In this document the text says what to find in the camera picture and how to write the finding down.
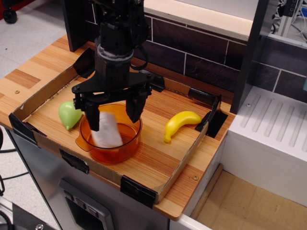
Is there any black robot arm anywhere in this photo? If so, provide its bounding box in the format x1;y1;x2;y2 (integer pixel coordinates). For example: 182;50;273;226
72;0;154;131

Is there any black caster wheel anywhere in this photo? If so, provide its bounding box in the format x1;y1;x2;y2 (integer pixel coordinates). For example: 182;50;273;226
3;8;17;24

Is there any orange transparent plastic pot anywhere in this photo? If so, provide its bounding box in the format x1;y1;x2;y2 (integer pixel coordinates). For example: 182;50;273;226
76;104;142;163

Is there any salmon sushi toy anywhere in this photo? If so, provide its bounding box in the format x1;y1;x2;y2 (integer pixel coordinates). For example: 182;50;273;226
91;112;123;149

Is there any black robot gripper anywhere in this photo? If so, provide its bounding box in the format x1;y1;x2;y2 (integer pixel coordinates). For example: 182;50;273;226
72;51;154;131

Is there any black vertical post right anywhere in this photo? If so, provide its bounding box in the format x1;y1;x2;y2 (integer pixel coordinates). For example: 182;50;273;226
230;0;269;114

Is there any green toy pear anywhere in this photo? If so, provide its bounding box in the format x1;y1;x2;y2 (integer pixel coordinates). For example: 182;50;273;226
58;101;83;130

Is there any white toy sink drainboard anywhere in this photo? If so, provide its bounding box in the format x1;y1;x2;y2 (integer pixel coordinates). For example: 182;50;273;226
221;87;307;206

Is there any yellow toy banana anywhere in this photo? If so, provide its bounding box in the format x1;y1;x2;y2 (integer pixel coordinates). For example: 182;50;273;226
164;111;202;143

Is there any cardboard fence with black tape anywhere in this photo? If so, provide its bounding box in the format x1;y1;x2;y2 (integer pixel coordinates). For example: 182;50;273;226
9;48;226;207

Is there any grey toy oven front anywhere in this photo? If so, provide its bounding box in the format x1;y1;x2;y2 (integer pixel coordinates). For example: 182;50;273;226
7;130;170;230

